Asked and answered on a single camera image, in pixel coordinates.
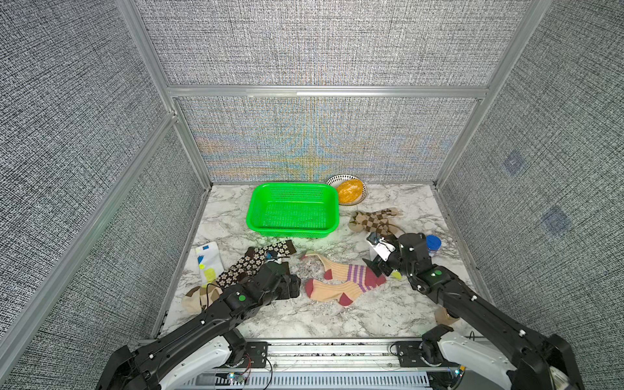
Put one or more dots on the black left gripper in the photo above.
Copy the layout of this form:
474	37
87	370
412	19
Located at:
296	287

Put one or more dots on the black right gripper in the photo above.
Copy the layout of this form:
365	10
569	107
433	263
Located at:
376	265

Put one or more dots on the brown checkered argyle sock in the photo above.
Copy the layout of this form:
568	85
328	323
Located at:
380	222

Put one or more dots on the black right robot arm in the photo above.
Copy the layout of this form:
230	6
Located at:
520	358

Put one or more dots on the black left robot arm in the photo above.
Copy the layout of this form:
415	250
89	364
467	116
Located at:
166	362

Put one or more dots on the brown daisy sock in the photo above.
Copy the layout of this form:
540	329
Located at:
249	264

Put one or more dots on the blue lid jar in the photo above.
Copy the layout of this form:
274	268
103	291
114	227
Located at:
434	244

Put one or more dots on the white sock blue yellow patches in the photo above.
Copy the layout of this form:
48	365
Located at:
209	261

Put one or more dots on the green plastic basket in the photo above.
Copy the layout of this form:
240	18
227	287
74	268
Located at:
303	210

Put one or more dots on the orange fruit in bowl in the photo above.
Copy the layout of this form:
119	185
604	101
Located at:
350	191

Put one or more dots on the brown jar black lid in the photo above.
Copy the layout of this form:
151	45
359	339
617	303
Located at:
443	317

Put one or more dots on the patterned white bowl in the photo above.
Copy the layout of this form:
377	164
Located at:
336	180

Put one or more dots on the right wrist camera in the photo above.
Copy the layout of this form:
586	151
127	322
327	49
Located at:
383	248

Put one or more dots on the aluminium front rail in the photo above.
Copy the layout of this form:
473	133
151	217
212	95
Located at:
332	363

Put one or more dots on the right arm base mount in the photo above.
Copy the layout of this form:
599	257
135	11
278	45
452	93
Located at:
449	355

